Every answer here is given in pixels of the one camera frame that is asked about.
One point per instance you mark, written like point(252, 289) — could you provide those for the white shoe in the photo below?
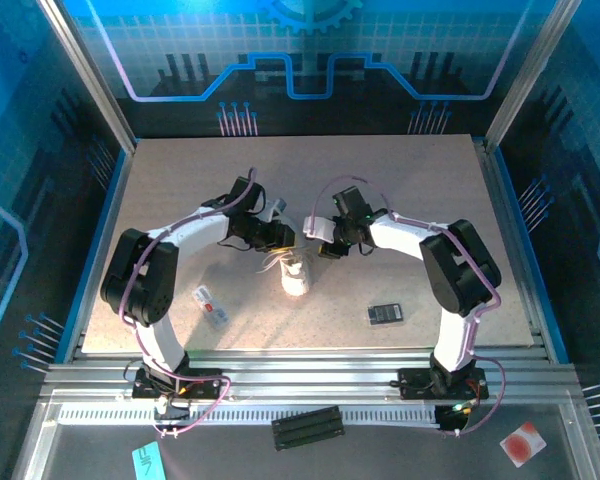
point(295, 285)

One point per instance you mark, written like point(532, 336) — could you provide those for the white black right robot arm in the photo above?
point(460, 270)

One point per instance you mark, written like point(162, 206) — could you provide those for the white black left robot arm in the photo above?
point(140, 280)

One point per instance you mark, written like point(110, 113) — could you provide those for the black flat packet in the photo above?
point(386, 316)

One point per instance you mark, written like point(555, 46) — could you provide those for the blue table edge strip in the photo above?
point(100, 245)
point(527, 245)

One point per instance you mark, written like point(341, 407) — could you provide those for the black ridged block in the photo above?
point(307, 428)

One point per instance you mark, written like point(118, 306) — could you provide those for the black controller box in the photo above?
point(447, 422)

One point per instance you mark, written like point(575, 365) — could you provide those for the teal card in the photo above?
point(147, 462)

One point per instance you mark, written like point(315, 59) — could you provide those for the white card with red circle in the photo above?
point(522, 445)

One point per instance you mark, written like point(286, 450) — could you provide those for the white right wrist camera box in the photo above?
point(320, 227)

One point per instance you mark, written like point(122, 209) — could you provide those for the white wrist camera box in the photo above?
point(275, 210)
point(320, 227)

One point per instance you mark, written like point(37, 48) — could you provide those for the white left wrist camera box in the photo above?
point(275, 210)

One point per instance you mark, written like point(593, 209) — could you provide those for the aluminium front rail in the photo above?
point(305, 372)

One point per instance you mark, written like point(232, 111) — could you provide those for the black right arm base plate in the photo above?
point(412, 385)

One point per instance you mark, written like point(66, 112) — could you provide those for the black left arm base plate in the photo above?
point(207, 387)

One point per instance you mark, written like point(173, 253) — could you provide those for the aluminium side rail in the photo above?
point(514, 250)

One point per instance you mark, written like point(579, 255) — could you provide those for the aluminium corner post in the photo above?
point(91, 75)
point(527, 75)

